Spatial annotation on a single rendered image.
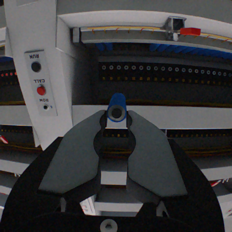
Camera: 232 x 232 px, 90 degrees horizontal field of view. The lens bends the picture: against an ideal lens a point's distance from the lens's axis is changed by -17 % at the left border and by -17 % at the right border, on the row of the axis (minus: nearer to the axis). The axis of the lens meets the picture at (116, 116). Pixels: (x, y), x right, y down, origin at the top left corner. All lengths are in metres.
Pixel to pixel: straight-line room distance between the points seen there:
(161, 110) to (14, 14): 0.31
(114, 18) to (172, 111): 0.19
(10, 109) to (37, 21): 0.20
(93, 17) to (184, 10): 0.14
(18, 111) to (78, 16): 0.23
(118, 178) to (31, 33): 0.38
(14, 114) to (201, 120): 0.40
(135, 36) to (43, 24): 0.15
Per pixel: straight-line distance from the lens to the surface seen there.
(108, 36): 0.27
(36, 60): 0.26
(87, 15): 0.24
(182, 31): 0.20
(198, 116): 0.31
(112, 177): 0.40
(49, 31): 0.25
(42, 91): 0.27
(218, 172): 0.50
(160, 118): 0.28
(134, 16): 0.24
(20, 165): 0.51
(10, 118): 0.37
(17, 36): 0.28
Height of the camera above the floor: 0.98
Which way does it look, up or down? 31 degrees up
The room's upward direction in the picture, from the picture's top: 179 degrees clockwise
